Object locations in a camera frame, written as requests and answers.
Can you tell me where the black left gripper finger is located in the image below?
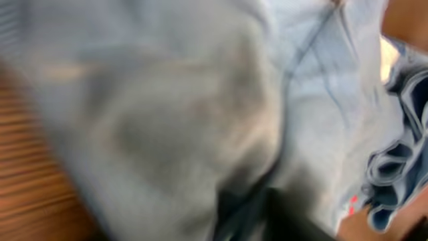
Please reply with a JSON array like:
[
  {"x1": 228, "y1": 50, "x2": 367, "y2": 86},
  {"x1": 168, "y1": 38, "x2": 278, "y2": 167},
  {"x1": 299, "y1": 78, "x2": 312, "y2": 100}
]
[{"x1": 263, "y1": 188, "x2": 336, "y2": 241}]

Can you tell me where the light blue t-shirt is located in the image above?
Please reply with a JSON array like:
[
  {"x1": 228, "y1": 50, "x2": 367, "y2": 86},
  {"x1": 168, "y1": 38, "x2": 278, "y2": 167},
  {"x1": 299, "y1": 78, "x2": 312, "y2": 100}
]
[{"x1": 1, "y1": 0, "x2": 427, "y2": 240}]

